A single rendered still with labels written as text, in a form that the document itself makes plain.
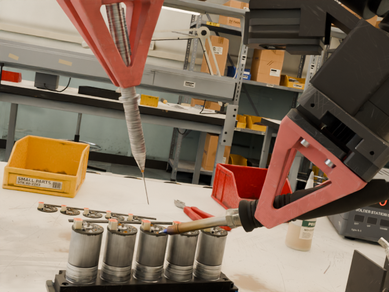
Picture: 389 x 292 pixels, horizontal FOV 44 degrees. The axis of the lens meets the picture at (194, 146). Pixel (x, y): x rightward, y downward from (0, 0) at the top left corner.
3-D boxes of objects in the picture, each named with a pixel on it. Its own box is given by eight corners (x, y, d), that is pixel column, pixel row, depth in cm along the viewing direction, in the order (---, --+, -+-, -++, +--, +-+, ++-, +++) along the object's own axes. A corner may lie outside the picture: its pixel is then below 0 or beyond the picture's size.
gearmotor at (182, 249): (194, 290, 42) (204, 233, 41) (168, 291, 41) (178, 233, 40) (183, 278, 44) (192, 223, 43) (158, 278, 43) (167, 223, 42)
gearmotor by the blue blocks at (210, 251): (222, 289, 43) (232, 234, 42) (197, 290, 42) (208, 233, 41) (210, 277, 45) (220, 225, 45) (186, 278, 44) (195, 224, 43)
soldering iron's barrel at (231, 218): (167, 242, 39) (243, 228, 36) (162, 223, 39) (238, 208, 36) (173, 237, 40) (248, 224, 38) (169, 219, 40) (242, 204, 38)
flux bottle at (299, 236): (310, 253, 61) (326, 176, 60) (283, 247, 62) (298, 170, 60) (310, 245, 64) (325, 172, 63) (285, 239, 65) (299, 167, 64)
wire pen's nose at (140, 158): (133, 170, 38) (129, 152, 38) (146, 165, 39) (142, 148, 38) (138, 173, 37) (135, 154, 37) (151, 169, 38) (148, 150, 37)
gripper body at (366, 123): (289, 106, 30) (371, 7, 28) (309, 108, 40) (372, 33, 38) (374, 176, 29) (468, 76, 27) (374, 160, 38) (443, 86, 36)
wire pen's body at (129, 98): (125, 152, 38) (98, 6, 35) (144, 146, 39) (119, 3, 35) (133, 156, 37) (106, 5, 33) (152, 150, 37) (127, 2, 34)
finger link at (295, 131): (217, 196, 34) (305, 90, 32) (243, 182, 41) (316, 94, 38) (292, 265, 33) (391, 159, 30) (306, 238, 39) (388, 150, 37)
